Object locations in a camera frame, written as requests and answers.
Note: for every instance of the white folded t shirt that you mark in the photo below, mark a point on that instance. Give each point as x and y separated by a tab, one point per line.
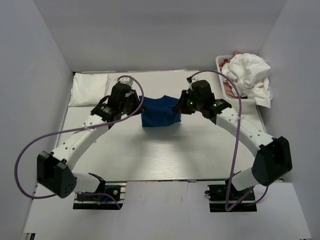
88	88

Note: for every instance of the blue t shirt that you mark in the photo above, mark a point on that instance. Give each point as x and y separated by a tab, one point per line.
158	112

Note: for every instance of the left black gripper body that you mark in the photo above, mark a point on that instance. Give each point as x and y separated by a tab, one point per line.
132	106

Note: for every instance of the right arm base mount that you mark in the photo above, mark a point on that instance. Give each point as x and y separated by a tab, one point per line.
217	194

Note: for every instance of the white perforated basket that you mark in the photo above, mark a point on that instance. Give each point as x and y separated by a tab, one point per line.
221	80

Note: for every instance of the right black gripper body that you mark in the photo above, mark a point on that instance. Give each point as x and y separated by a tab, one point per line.
189	105

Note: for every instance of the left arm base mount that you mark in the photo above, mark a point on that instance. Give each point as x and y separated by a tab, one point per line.
112	198

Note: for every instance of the pink clothes in basket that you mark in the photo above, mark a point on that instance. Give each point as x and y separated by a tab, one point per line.
223	60

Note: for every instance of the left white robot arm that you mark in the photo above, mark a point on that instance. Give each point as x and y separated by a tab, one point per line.
55	169

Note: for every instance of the white t shirt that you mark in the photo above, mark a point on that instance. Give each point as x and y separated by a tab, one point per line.
247	75
88	88

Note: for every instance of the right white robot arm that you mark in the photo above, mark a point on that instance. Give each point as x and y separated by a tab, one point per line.
272	156

